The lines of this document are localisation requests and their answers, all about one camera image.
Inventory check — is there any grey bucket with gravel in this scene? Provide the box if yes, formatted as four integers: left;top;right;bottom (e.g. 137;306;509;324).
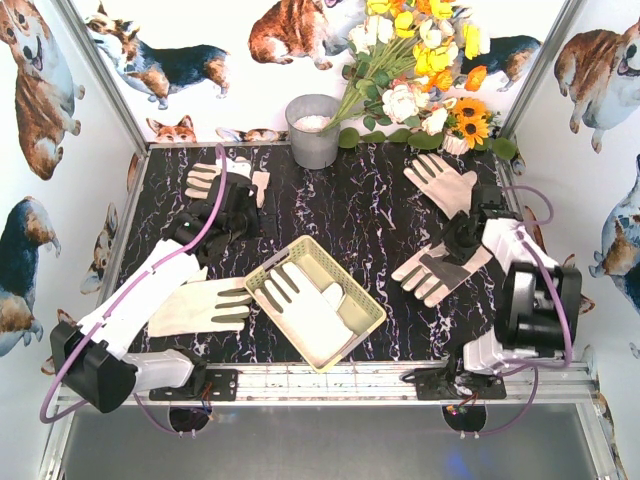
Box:
285;94;340;170

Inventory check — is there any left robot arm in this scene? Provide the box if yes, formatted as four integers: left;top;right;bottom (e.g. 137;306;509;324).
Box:
50;155;260;413

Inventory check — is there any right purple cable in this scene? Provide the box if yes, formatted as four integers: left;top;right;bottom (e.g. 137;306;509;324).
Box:
449;185;575;437

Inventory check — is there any white glove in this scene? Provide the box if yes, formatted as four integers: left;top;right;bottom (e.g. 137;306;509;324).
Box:
403;154;477;219
185;157;270;209
147;267;252;338
391;244;492;308
255;262;354;370

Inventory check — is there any pale green storage basket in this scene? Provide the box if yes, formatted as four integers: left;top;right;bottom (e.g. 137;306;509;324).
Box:
244;235;387;374

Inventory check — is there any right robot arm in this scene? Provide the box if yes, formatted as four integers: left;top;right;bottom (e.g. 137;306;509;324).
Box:
441;185;582;375

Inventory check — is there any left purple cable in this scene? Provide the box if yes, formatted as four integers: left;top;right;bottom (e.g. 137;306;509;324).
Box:
39;143;229;437

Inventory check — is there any purple cable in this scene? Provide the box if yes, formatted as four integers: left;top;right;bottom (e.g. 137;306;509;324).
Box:
449;185;575;437
39;143;229;437

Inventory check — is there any artificial flower bouquet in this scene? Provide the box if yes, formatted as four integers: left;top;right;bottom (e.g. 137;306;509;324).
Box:
325;1;491;131

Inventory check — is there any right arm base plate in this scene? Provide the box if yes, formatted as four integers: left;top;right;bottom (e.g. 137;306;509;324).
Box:
414;369;507;400

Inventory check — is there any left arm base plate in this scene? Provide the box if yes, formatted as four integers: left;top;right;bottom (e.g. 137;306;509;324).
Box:
149;369;239;402

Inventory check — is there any sunflower pot white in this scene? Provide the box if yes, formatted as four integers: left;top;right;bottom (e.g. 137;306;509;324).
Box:
441;97;501;155

